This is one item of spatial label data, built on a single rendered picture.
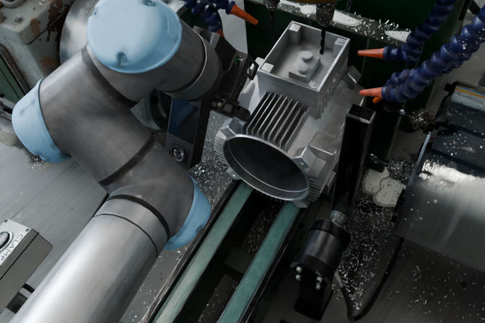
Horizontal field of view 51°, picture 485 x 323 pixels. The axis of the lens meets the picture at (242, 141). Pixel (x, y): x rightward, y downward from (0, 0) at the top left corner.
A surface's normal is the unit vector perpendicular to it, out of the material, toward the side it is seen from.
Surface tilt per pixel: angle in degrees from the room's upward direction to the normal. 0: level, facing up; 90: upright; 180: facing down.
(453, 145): 24
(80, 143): 62
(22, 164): 0
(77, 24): 36
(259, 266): 0
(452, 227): 73
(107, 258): 29
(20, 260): 68
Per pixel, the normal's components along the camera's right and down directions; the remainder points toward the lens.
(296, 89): -0.48, 0.73
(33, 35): 0.87, 0.36
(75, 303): 0.40, -0.63
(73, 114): 0.11, 0.36
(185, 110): -0.50, 0.34
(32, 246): 0.79, 0.12
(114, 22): -0.30, -0.13
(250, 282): -0.07, -0.58
